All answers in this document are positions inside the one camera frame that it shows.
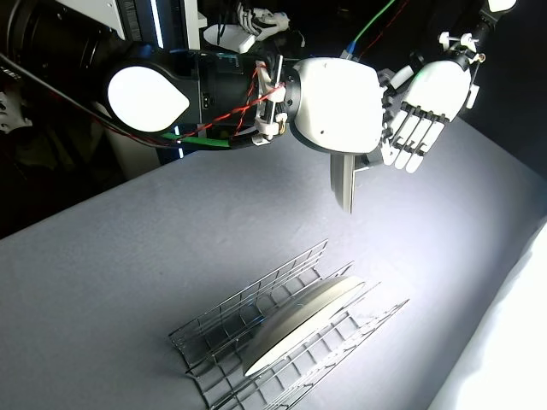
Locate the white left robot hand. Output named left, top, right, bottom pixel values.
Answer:
left=386, top=50, right=471, bottom=174

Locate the silver wire dish rack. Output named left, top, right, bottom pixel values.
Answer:
left=168, top=238, right=410, bottom=410

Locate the white and black robot column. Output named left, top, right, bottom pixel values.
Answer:
left=53, top=0, right=204, bottom=172

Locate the white cloth backdrop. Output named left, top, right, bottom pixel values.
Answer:
left=426, top=213, right=547, bottom=410

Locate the spare white robotic hand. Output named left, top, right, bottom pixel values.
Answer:
left=237, top=0, right=292, bottom=38

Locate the white flat board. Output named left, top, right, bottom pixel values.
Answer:
left=203, top=23, right=258, bottom=55

